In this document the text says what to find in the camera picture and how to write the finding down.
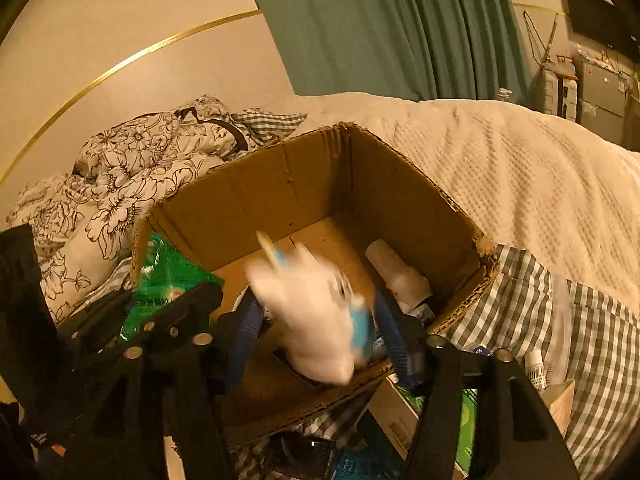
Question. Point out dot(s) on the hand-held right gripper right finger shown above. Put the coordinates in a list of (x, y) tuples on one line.
[(396, 341)]

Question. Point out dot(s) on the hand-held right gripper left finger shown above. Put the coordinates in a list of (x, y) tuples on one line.
[(244, 331)]

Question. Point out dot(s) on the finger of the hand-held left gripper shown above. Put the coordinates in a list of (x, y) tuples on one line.
[(100, 312), (197, 296)]

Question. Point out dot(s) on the green and white box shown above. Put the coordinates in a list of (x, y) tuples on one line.
[(165, 275)]

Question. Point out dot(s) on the white and blue packet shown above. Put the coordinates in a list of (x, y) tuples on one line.
[(310, 310)]

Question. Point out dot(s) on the brown cardboard box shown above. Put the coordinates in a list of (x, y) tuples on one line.
[(300, 185)]

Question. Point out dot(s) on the white plastic bottle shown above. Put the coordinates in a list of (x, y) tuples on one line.
[(395, 270)]

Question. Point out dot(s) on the beige carton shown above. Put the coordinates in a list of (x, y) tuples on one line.
[(400, 420)]

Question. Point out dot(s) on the grey checkered cloth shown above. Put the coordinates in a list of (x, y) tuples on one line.
[(525, 300)]

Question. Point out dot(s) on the small white bottle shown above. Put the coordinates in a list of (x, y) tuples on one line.
[(535, 366)]

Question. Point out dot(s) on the small brown box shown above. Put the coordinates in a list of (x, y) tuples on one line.
[(556, 402)]

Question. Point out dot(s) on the grey checkered pillow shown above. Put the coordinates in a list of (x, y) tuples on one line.
[(270, 124)]

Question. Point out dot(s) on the cream textured blanket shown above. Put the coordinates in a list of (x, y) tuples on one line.
[(500, 160)]

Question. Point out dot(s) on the white appliance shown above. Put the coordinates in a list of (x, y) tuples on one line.
[(556, 90)]

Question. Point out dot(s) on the green curtain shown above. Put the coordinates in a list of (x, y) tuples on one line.
[(380, 25)]

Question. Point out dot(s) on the grey cabinet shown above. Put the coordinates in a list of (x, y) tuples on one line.
[(600, 95)]

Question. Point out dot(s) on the black television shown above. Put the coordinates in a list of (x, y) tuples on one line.
[(595, 20)]

